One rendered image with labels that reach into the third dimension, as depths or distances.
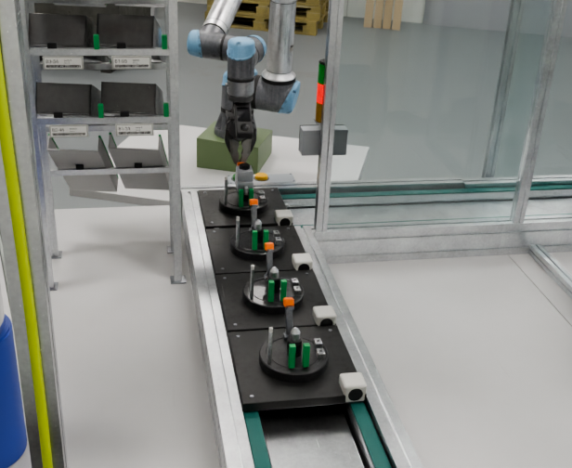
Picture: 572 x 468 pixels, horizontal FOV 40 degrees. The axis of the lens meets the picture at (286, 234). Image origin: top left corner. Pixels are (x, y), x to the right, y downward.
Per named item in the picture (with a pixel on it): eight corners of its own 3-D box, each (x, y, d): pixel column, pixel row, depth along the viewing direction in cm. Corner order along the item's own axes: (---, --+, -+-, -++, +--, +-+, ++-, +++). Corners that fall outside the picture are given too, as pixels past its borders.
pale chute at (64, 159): (71, 190, 226) (72, 175, 227) (117, 191, 226) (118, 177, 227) (45, 149, 199) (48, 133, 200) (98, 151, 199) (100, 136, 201)
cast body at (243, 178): (234, 183, 226) (235, 160, 222) (250, 183, 226) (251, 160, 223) (238, 195, 218) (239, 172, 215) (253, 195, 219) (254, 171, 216)
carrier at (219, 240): (205, 235, 212) (205, 192, 207) (293, 231, 217) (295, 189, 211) (214, 280, 191) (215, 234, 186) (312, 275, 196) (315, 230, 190)
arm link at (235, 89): (255, 83, 218) (226, 83, 216) (255, 98, 220) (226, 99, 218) (252, 75, 224) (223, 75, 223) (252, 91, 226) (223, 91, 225)
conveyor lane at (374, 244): (197, 224, 239) (197, 193, 234) (461, 213, 254) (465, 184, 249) (206, 270, 214) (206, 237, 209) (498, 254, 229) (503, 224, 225)
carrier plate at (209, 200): (197, 196, 235) (197, 189, 234) (277, 193, 239) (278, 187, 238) (205, 232, 214) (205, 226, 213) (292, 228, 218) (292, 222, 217)
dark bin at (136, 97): (121, 124, 218) (122, 97, 217) (169, 126, 218) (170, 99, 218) (100, 112, 190) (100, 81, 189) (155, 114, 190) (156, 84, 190)
